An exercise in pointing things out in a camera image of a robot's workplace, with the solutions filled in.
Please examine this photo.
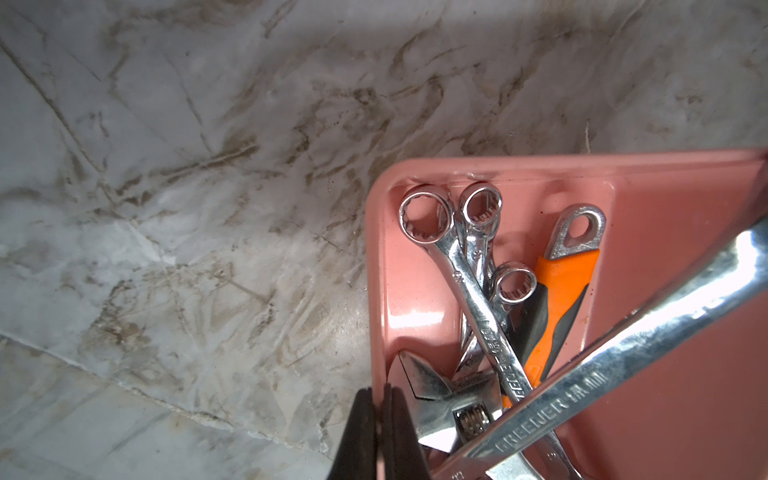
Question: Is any medium silver combination wrench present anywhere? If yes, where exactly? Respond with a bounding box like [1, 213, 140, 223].
[398, 184, 582, 480]

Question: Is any smallest silver combination wrench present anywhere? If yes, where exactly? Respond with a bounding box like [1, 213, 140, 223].
[489, 261, 538, 335]

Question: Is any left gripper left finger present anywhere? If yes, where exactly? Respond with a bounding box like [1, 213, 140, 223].
[327, 388, 377, 480]

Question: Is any orange handled adjustable wrench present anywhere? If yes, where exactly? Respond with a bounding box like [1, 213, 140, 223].
[390, 204, 606, 453]

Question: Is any small silver combination wrench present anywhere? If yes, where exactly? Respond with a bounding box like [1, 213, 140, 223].
[453, 182, 503, 380]

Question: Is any large silver combination wrench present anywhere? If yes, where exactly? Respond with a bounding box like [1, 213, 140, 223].
[432, 217, 767, 479]

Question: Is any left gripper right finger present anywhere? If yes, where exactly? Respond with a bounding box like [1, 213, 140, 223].
[381, 384, 431, 480]

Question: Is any pink plastic storage box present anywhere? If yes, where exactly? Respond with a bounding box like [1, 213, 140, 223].
[365, 149, 767, 479]

